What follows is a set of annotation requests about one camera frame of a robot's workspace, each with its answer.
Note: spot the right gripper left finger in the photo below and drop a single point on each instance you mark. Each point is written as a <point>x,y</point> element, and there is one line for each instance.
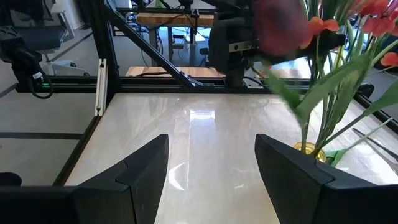
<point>140,186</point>

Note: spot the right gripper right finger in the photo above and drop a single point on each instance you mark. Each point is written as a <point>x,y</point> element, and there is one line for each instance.
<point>295,186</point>

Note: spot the orange artificial flower spray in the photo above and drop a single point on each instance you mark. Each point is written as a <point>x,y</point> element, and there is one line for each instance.
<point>377,25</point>

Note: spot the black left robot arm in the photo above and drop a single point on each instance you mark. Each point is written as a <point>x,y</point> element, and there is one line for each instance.
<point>234,80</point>

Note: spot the yellow glass vase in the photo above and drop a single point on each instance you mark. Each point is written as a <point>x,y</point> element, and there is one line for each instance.
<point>309,148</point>

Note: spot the wooden background table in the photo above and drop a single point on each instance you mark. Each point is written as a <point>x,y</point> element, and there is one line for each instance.
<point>174,19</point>

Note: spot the white aluminium bar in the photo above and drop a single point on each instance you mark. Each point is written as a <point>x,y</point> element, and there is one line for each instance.
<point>101,87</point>

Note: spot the black office chair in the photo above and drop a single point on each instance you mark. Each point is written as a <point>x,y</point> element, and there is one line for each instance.
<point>46,37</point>

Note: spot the black aluminium table frame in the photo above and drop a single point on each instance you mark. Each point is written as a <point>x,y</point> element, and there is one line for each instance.
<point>155,85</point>

